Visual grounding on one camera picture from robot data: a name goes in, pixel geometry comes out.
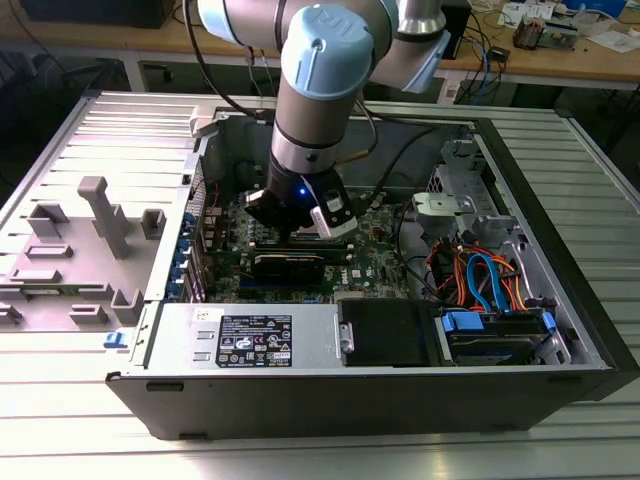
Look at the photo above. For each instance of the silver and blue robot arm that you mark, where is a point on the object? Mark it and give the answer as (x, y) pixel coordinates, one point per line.
(310, 120)

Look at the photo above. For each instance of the black graphics card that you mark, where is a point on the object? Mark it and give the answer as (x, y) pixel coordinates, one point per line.
(287, 270)

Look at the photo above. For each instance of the green motherboard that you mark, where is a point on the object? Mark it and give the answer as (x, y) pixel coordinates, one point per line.
(370, 250)

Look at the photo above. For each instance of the silver power supply with label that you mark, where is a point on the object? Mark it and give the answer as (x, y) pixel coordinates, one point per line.
(310, 340)

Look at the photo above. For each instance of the wooden desk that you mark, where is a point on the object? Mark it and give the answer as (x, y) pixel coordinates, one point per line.
(150, 37)
(550, 62)

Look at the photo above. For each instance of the black and silver PC case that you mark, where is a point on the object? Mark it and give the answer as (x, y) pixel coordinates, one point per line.
(350, 400)

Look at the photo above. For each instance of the grey plastic parts rack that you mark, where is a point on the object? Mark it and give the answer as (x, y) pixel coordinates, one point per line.
(75, 270)

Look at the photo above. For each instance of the blue plastic clip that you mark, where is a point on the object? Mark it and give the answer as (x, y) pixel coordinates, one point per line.
(114, 341)

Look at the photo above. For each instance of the upright black device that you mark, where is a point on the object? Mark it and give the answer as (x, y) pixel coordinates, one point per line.
(460, 25)

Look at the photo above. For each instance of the hard disk in blue carrier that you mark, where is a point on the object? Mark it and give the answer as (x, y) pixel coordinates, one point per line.
(480, 347)

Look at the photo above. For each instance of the small black box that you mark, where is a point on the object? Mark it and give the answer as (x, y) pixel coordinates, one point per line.
(500, 54)

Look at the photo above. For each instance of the large black box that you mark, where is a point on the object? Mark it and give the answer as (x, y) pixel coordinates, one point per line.
(100, 12)

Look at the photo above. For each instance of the copper coil device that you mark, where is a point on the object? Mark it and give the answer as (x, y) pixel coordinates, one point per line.
(529, 32)

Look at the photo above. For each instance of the white printed card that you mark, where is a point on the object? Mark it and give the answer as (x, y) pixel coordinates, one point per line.
(520, 11)

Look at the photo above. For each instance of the grey metal device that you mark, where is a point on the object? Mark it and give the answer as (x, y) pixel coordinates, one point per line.
(560, 36)

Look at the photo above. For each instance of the white paper sheet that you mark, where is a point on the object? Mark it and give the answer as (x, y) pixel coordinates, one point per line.
(615, 41)

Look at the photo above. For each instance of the white-faced wrist camera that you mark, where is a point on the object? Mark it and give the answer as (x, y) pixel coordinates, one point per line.
(332, 220)

